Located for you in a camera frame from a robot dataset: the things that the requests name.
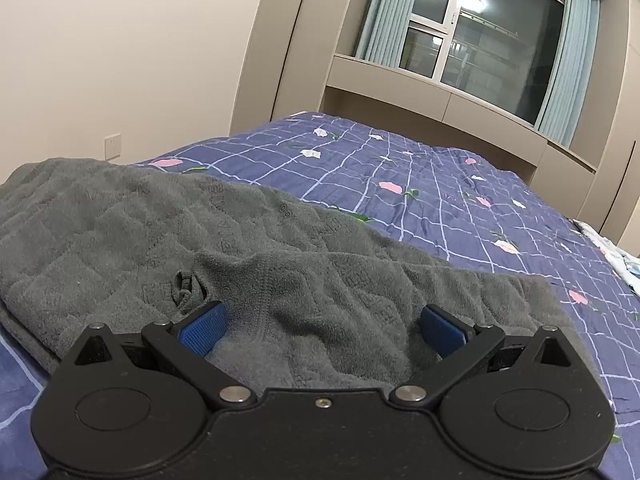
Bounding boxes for pile of folded light clothes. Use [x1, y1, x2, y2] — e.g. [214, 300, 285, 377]
[574, 219, 640, 293]

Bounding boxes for grey fleece pants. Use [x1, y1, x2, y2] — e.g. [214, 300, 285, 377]
[0, 157, 608, 401]

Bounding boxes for light blue curtain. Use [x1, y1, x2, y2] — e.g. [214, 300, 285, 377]
[355, 0, 426, 63]
[535, 0, 601, 147]

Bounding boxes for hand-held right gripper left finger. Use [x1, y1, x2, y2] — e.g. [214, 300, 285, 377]
[60, 301, 258, 411]

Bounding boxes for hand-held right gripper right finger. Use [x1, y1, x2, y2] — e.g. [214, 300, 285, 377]
[389, 304, 583, 410]

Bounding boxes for beige wardrobe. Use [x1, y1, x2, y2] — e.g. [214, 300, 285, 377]
[230, 0, 386, 136]
[580, 0, 640, 261]

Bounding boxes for beige window cabinet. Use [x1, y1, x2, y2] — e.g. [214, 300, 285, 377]
[322, 54, 598, 186]

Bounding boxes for blue floral checked quilt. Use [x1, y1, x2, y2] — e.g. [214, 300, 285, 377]
[0, 111, 640, 480]

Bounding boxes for window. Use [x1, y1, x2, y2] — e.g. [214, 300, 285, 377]
[400, 0, 566, 126]

